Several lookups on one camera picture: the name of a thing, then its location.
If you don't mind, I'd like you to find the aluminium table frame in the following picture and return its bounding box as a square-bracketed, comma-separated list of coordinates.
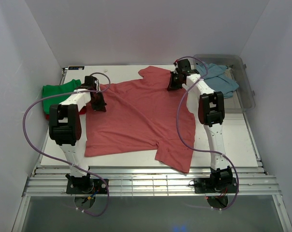
[13, 77, 292, 232]

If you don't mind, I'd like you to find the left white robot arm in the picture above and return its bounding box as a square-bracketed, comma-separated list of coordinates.
[49, 73, 106, 193]

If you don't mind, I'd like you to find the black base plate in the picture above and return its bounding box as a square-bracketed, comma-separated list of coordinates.
[193, 178, 237, 194]
[66, 178, 109, 195]

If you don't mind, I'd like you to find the blue t shirt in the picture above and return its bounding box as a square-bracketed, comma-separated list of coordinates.
[195, 63, 239, 99]

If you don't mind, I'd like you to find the clear plastic bin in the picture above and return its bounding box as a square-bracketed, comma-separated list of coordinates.
[194, 54, 255, 113]

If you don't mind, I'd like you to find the blue label sticker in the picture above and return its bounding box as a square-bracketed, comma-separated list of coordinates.
[68, 66, 85, 70]

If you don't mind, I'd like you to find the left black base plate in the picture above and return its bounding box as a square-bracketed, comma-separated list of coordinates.
[66, 178, 109, 195]

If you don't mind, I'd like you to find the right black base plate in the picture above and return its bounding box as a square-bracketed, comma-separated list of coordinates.
[193, 178, 237, 194]

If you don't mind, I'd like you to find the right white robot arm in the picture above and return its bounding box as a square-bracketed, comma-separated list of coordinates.
[167, 57, 233, 192]

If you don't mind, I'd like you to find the folded red t shirt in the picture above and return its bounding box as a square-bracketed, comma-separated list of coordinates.
[45, 82, 88, 121]

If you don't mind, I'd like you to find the folded green t shirt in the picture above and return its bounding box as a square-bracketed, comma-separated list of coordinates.
[42, 79, 81, 115]

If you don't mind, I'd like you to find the salmon pink t shirt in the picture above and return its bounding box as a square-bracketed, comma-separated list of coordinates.
[85, 66, 196, 173]

